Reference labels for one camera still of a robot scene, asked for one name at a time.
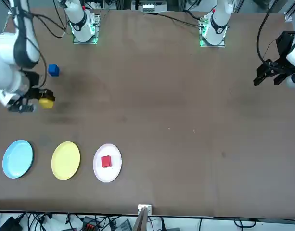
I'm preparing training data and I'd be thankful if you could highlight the white power strip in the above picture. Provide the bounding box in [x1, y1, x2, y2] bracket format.
[141, 3, 155, 13]

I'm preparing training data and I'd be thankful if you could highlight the yellow plate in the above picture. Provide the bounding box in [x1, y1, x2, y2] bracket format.
[51, 141, 81, 180]

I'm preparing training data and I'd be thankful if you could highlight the red cube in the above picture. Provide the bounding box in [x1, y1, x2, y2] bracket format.
[101, 155, 112, 168]

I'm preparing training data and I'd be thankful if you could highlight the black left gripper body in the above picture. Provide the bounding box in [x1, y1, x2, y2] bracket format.
[273, 31, 295, 67]

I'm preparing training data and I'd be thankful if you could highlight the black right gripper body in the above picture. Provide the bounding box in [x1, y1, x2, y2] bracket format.
[22, 71, 40, 97]

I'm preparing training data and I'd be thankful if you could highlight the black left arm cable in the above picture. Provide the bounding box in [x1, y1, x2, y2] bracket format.
[256, 0, 280, 66]

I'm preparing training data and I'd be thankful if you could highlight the aluminium corner rail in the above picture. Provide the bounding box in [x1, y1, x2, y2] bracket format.
[283, 0, 295, 23]

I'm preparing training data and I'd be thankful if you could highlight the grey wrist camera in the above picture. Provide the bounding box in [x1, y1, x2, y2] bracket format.
[7, 102, 37, 113]

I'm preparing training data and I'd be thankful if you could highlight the black power adapter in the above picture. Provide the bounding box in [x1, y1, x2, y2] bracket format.
[0, 216, 23, 231]

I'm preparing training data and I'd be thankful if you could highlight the white plate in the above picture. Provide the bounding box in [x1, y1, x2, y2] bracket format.
[92, 143, 123, 183]

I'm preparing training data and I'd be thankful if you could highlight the white post bracket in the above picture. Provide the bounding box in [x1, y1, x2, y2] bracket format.
[137, 204, 153, 215]

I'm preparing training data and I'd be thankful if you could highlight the red and black device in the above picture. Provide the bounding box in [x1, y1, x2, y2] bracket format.
[81, 216, 98, 230]

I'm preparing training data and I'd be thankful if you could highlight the yellow cube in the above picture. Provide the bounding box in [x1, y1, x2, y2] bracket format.
[38, 97, 54, 109]

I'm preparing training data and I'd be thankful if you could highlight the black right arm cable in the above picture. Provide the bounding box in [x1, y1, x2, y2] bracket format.
[7, 0, 69, 90]

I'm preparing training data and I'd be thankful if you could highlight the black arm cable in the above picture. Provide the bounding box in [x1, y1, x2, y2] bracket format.
[7, 0, 69, 90]
[256, 0, 280, 66]

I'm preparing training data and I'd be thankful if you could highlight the green lit circuit board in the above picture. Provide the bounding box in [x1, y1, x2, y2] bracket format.
[89, 13, 101, 33]
[199, 16, 209, 31]

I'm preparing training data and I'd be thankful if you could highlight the black table cable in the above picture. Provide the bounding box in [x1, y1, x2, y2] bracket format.
[142, 11, 203, 27]

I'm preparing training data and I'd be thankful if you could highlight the light blue plate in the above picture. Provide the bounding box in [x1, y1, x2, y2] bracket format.
[2, 140, 34, 179]

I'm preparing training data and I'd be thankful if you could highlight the blue cube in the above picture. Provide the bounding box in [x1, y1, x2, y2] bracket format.
[48, 64, 60, 77]

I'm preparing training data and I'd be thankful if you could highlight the aluminium camera post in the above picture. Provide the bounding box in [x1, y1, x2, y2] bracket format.
[133, 206, 150, 231]

